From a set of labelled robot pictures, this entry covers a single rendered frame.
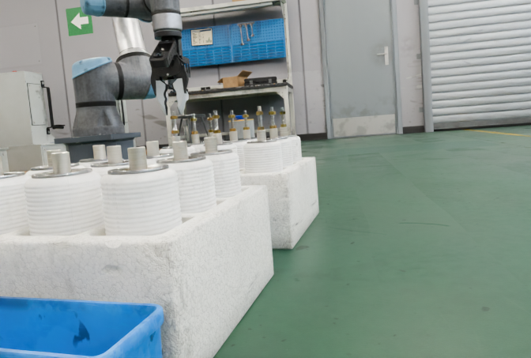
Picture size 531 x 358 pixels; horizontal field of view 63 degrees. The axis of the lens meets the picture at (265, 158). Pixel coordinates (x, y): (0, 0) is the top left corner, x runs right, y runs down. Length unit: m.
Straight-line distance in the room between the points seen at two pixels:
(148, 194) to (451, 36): 5.90
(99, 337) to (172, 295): 0.09
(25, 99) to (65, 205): 3.01
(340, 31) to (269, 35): 0.96
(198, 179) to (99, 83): 0.79
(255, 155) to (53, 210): 0.56
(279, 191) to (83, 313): 0.59
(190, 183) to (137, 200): 0.12
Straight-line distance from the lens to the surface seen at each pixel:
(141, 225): 0.54
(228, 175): 0.75
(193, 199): 0.64
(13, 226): 0.70
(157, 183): 0.54
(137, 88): 1.42
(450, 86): 6.20
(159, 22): 1.19
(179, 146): 0.67
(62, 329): 0.57
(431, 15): 6.28
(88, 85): 1.38
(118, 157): 0.73
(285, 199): 1.01
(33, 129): 3.60
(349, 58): 6.13
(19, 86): 3.64
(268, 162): 1.04
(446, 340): 0.66
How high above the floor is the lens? 0.30
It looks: 5 degrees down
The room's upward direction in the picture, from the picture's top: 4 degrees counter-clockwise
